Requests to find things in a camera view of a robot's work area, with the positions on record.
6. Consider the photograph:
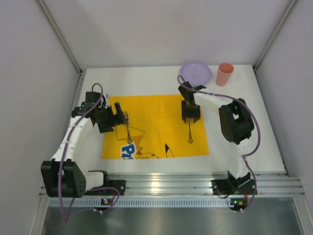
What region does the purple metal fork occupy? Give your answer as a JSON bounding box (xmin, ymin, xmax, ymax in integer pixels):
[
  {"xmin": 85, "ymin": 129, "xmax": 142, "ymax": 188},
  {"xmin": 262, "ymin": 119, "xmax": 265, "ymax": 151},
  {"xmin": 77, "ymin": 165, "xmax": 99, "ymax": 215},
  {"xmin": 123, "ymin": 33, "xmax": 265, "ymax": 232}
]
[{"xmin": 123, "ymin": 111, "xmax": 132, "ymax": 144}]

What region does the gold metal spoon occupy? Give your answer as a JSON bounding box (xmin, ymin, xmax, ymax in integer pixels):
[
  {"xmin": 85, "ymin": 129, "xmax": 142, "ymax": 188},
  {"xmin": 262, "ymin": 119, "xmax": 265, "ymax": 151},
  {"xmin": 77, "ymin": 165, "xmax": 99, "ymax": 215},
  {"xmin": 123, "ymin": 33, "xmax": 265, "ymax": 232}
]
[{"xmin": 187, "ymin": 120, "xmax": 193, "ymax": 143}]

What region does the yellow cloth placemat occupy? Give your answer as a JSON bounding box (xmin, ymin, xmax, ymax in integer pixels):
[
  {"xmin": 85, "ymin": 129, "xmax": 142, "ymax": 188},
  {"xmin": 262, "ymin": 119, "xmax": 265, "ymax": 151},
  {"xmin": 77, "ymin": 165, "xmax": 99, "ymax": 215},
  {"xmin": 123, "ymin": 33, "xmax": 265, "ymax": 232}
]
[{"xmin": 101, "ymin": 94, "xmax": 209, "ymax": 160}]

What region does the purple plastic plate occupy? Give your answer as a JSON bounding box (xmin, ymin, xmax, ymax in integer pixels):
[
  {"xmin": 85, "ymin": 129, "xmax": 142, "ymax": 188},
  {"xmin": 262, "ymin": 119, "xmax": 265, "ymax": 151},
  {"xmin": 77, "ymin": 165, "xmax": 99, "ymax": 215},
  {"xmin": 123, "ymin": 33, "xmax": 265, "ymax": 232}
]
[{"xmin": 179, "ymin": 61, "xmax": 212, "ymax": 87}]

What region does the pink plastic cup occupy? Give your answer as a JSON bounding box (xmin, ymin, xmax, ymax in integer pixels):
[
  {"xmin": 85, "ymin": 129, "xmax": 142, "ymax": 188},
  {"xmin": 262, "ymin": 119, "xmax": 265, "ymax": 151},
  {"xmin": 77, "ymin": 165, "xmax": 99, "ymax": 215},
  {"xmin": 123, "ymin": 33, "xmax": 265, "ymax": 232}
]
[{"xmin": 216, "ymin": 62, "xmax": 234, "ymax": 86}]

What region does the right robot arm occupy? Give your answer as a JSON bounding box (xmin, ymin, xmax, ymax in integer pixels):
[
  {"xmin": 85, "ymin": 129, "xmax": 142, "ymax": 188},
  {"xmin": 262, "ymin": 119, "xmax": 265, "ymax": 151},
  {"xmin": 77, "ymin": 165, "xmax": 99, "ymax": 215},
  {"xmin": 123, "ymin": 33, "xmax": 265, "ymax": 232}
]
[{"xmin": 178, "ymin": 81, "xmax": 254, "ymax": 192}]

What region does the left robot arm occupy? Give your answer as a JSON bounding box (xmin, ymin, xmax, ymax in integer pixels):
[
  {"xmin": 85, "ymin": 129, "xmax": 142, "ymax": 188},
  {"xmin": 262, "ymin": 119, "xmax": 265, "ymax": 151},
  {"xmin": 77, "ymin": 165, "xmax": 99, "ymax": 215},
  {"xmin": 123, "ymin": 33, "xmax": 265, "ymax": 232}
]
[{"xmin": 41, "ymin": 92, "xmax": 127, "ymax": 198}]

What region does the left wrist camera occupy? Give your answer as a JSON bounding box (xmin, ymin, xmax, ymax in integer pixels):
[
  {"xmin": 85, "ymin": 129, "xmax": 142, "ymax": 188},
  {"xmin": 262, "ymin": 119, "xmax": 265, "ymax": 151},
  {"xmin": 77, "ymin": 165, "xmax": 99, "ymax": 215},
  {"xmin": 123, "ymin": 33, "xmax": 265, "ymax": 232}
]
[{"xmin": 102, "ymin": 93, "xmax": 111, "ymax": 109}]

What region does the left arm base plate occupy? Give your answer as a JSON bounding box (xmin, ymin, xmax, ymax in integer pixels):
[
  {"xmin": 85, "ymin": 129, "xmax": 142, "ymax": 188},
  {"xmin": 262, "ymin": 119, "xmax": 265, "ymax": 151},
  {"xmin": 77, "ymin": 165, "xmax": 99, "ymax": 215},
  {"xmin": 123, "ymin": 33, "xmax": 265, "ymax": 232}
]
[{"xmin": 84, "ymin": 180, "xmax": 126, "ymax": 196}]

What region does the aluminium mounting rail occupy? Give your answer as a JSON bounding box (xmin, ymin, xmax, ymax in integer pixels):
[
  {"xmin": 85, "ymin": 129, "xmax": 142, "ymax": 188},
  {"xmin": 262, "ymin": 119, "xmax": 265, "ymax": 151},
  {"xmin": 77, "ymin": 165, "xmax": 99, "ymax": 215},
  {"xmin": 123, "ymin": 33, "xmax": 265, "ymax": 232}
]
[{"xmin": 109, "ymin": 173, "xmax": 304, "ymax": 197}]

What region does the right aluminium frame post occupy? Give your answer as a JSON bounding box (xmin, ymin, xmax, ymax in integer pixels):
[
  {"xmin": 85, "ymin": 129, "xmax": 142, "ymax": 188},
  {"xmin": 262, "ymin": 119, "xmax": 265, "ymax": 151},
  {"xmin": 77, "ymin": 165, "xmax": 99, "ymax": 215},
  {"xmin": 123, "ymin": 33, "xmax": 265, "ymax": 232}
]
[{"xmin": 252, "ymin": 0, "xmax": 299, "ymax": 72}]

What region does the aluminium frame post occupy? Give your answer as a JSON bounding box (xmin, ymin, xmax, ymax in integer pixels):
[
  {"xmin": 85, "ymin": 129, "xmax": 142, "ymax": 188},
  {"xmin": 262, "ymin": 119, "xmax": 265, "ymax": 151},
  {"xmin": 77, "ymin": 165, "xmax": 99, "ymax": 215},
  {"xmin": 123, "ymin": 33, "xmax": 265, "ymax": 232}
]
[
  {"xmin": 252, "ymin": 0, "xmax": 299, "ymax": 72},
  {"xmin": 35, "ymin": 0, "xmax": 83, "ymax": 74}
]

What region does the left aluminium frame post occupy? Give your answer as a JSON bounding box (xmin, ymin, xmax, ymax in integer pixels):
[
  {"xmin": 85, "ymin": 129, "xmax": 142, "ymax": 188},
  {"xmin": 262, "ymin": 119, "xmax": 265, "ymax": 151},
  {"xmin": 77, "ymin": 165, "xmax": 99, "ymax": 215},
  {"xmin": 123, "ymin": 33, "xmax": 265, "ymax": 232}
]
[{"xmin": 35, "ymin": 0, "xmax": 83, "ymax": 74}]

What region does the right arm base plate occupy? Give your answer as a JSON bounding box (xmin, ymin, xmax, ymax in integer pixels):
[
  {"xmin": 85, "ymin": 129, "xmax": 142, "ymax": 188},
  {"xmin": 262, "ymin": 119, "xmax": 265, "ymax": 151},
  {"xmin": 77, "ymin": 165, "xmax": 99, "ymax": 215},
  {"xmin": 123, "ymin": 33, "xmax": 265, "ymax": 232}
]
[{"xmin": 211, "ymin": 179, "xmax": 256, "ymax": 197}]

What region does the slotted cable duct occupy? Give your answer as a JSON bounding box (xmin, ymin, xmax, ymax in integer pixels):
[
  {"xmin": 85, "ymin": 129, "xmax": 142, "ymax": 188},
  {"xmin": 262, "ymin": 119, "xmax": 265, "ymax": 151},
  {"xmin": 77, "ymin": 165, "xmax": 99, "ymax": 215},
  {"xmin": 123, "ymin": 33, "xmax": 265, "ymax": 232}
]
[{"xmin": 63, "ymin": 197, "xmax": 244, "ymax": 208}]

